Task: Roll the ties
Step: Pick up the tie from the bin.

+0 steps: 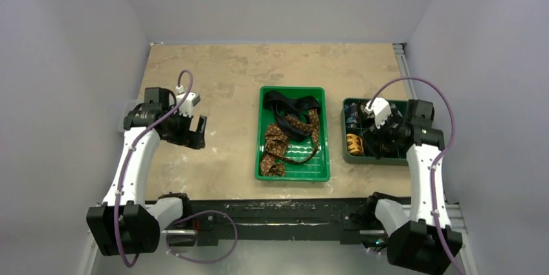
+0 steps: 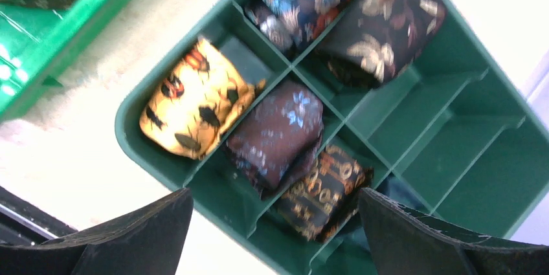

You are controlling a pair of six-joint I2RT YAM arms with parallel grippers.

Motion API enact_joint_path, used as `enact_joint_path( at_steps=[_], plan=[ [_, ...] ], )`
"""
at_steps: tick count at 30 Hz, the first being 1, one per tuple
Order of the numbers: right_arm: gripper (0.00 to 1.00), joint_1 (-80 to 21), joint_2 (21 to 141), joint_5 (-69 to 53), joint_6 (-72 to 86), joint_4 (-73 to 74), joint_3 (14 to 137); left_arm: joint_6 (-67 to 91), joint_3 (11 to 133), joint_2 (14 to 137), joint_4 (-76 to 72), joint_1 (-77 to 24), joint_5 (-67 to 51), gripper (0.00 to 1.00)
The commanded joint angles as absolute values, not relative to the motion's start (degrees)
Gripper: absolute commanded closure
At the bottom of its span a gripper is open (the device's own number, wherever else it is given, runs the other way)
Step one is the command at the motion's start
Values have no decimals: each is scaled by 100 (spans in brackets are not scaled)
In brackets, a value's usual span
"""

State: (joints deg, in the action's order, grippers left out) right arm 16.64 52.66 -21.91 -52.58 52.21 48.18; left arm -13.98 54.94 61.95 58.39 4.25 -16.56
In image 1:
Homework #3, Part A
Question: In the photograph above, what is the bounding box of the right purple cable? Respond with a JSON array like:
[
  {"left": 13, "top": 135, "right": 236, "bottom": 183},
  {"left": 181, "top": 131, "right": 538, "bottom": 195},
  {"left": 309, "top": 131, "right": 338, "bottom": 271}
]
[{"left": 372, "top": 77, "right": 467, "bottom": 275}]

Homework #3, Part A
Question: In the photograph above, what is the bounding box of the bright green plastic tray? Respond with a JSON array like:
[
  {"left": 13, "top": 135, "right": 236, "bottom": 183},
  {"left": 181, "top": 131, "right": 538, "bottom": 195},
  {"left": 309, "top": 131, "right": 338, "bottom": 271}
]
[{"left": 255, "top": 86, "right": 331, "bottom": 182}]

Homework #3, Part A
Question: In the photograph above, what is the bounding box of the dark green compartment organizer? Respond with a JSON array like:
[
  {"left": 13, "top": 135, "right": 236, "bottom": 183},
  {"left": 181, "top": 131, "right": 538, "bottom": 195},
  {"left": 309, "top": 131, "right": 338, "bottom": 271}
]
[{"left": 340, "top": 98, "right": 408, "bottom": 166}]

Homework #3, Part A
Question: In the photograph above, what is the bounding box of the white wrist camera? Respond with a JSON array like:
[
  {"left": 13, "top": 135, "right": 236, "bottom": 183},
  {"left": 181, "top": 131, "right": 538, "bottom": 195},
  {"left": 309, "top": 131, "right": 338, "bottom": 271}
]
[
  {"left": 175, "top": 85, "right": 201, "bottom": 116},
  {"left": 364, "top": 97, "right": 392, "bottom": 129}
]

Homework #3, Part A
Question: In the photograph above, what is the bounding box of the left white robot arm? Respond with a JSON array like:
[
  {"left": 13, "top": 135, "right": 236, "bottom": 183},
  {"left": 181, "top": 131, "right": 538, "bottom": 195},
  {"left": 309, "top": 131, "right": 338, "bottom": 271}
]
[{"left": 86, "top": 86, "right": 207, "bottom": 256}]

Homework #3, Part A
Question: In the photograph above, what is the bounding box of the brown patterned tie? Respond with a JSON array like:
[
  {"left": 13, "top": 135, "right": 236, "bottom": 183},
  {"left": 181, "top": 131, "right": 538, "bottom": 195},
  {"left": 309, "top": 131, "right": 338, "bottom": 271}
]
[{"left": 259, "top": 111, "right": 320, "bottom": 177}]

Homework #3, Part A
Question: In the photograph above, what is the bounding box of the clear plastic parts box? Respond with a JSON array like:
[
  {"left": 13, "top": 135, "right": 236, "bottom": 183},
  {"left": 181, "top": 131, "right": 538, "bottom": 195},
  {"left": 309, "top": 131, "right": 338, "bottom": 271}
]
[{"left": 118, "top": 100, "right": 138, "bottom": 133}]

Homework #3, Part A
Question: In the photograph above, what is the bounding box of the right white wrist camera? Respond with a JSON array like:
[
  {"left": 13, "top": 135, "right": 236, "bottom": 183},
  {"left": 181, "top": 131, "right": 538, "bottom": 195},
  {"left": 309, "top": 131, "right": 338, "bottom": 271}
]
[{"left": 364, "top": 97, "right": 392, "bottom": 129}]

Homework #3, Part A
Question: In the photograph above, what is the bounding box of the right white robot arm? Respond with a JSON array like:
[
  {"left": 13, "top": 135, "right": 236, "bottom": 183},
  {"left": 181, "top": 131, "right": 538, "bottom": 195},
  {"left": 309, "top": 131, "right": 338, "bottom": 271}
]
[{"left": 356, "top": 98, "right": 462, "bottom": 274}]

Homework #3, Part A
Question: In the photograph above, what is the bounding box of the black mounting base rail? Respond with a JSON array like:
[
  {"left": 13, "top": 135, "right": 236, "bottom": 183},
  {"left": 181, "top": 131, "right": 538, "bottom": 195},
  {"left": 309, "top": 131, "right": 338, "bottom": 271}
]
[{"left": 162, "top": 192, "right": 387, "bottom": 247}]

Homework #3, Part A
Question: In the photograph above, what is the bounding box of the blue patterned rolled tie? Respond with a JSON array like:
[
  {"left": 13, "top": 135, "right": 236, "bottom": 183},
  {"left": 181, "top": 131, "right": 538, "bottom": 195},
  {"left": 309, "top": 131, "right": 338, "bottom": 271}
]
[{"left": 344, "top": 102, "right": 361, "bottom": 128}]

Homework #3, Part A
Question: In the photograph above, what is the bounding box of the purple cable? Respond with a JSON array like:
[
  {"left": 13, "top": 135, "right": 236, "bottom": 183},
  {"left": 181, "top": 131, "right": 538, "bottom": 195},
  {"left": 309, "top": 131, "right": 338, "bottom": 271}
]
[
  {"left": 112, "top": 69, "right": 194, "bottom": 269},
  {"left": 372, "top": 77, "right": 467, "bottom": 275}
]

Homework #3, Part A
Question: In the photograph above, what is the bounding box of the orange striped rolled tie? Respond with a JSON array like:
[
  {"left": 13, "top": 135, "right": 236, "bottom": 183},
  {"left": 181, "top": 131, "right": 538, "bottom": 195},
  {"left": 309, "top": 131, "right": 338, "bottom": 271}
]
[{"left": 346, "top": 133, "right": 364, "bottom": 156}]

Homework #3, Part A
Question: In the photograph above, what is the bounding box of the dark navy striped tie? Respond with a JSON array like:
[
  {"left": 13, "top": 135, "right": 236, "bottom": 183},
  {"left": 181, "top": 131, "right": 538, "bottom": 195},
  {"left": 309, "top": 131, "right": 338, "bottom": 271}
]
[{"left": 263, "top": 91, "right": 321, "bottom": 142}]

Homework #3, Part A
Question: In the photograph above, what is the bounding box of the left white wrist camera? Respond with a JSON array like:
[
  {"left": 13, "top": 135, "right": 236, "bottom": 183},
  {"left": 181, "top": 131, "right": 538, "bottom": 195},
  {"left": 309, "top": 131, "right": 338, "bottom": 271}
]
[{"left": 175, "top": 85, "right": 201, "bottom": 116}]

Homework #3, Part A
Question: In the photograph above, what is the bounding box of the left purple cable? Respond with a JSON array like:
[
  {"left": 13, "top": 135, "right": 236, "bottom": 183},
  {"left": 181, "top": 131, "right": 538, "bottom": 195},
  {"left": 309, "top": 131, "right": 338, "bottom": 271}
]
[{"left": 112, "top": 69, "right": 194, "bottom": 269}]

